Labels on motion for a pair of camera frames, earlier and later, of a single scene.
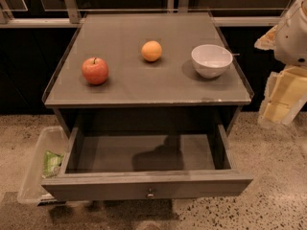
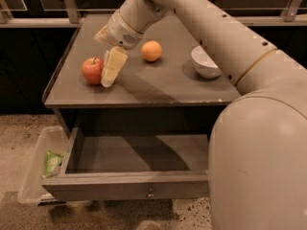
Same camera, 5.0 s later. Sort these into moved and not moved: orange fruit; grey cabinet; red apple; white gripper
Moved: white gripper
Not moved: orange fruit; grey cabinet; red apple
